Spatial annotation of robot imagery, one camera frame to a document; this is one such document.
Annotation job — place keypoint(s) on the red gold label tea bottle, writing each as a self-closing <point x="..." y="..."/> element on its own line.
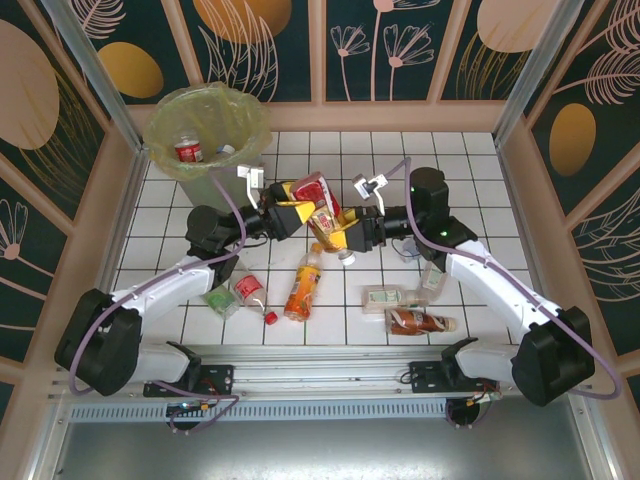
<point x="325" y="222"/>

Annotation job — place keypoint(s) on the white green label square bottle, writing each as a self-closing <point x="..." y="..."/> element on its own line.
<point x="385" y="297"/>

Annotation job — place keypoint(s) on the orange juice bottle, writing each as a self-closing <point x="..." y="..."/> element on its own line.
<point x="302" y="287"/>

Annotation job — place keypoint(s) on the red label red cap bottle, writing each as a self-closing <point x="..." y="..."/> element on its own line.
<point x="248" y="290"/>

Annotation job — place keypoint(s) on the red white label bottle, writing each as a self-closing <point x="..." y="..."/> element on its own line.
<point x="189" y="151"/>

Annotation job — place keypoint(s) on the small green label bottle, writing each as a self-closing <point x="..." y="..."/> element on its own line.
<point x="433" y="282"/>

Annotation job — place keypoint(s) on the brown coffee drink bottle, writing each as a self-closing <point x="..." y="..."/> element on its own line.
<point x="410" y="320"/>

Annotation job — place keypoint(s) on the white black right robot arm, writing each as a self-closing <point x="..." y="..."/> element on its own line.
<point x="500" y="290"/>

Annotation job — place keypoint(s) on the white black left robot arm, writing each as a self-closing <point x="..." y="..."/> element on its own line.
<point x="165" y="290"/>

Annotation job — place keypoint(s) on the grey plastic waste bin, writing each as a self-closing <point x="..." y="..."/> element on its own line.
<point x="200" y="187"/>

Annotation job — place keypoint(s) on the bin with green liner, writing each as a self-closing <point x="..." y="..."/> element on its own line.
<point x="210" y="115"/>

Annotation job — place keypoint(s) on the small crushed clear bottle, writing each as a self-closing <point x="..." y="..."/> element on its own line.
<point x="410" y="250"/>

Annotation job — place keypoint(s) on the wide green label bottle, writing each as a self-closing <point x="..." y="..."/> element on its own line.
<point x="222" y="302"/>

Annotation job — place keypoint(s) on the small electronics board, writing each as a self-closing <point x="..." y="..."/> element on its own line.
<point x="485" y="397"/>
<point x="190" y="407"/>

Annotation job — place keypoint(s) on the grey metal sheet panel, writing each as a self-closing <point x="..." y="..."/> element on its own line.
<point x="320" y="450"/>

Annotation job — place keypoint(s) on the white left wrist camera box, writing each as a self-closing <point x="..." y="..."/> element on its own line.
<point x="257" y="176"/>

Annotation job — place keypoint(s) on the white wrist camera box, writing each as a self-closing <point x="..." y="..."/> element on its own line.
<point x="257" y="176"/>
<point x="367" y="185"/>

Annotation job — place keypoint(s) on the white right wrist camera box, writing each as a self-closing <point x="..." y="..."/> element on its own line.
<point x="367" y="185"/>

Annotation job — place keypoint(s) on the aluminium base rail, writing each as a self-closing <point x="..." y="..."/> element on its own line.
<point x="320" y="372"/>

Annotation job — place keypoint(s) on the aluminium frame post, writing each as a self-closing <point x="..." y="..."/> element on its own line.
<point x="536" y="70"/>
<point x="100" y="80"/>

